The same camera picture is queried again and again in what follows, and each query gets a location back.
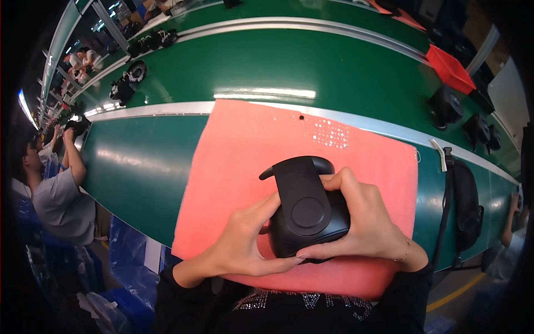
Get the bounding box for person's left hand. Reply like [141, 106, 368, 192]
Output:
[206, 192, 305, 281]

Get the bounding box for person's right hand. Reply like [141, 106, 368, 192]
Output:
[296, 166, 412, 269]

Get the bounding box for black plastic device housing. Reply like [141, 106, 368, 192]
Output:
[259, 156, 351, 264]

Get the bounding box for pink foam mat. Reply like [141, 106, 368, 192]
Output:
[171, 99, 419, 302]

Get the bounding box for person's body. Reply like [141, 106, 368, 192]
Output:
[154, 267, 434, 334]

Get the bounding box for black hanging bag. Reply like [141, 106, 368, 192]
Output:
[432, 146, 485, 269]

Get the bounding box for blue plastic bag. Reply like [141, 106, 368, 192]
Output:
[108, 215, 161, 310]

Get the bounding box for large black device housing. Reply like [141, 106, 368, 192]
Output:
[427, 85, 464, 131]

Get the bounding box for red plastic bin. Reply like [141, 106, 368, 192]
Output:
[425, 43, 477, 96]

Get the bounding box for black round device part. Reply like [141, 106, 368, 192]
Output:
[126, 60, 148, 84]

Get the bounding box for orange plastic tray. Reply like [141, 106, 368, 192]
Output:
[366, 0, 427, 32]

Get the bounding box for row of black device housings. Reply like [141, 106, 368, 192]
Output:
[126, 28, 180, 58]

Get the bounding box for thin gold bracelet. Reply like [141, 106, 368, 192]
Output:
[394, 238, 412, 263]

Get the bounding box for aluminium frame post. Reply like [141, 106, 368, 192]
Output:
[465, 24, 500, 77]
[90, 0, 131, 51]

